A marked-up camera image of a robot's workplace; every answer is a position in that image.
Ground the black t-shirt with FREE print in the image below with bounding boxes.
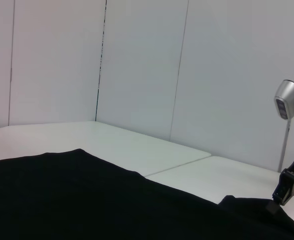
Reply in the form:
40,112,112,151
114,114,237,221
0,148,294,240

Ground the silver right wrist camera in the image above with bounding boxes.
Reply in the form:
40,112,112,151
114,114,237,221
274,79,294,121

